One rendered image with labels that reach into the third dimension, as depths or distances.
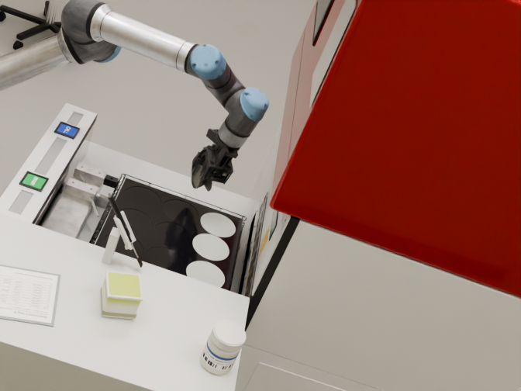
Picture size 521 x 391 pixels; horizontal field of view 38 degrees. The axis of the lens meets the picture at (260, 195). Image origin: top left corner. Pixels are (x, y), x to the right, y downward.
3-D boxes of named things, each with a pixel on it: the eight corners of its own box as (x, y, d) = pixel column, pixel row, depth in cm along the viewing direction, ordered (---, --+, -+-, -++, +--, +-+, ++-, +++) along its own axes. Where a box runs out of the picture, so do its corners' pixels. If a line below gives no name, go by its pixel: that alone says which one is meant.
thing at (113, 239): (129, 261, 173) (143, 217, 166) (125, 271, 170) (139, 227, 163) (103, 252, 172) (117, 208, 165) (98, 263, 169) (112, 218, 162)
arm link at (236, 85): (215, 48, 187) (242, 79, 184) (225, 65, 198) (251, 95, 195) (191, 69, 187) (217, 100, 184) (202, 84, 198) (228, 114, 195)
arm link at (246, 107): (257, 81, 191) (277, 105, 188) (236, 112, 197) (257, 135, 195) (236, 85, 185) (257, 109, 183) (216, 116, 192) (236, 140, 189)
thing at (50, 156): (87, 152, 226) (97, 113, 218) (20, 268, 180) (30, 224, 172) (56, 141, 224) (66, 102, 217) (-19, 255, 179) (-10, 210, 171)
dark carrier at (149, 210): (242, 220, 213) (243, 219, 213) (225, 302, 184) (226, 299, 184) (125, 179, 209) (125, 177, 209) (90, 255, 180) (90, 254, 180)
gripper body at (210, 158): (198, 179, 198) (219, 148, 191) (195, 156, 204) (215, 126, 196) (224, 186, 202) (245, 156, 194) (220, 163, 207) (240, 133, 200)
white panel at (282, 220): (268, 170, 253) (314, 67, 231) (239, 343, 186) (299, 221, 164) (260, 167, 253) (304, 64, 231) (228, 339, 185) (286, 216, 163)
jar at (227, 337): (233, 355, 161) (248, 325, 156) (229, 380, 156) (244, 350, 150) (202, 344, 161) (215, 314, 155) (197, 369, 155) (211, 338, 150)
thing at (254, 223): (254, 225, 221) (265, 200, 216) (236, 330, 185) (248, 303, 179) (248, 223, 221) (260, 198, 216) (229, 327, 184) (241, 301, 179)
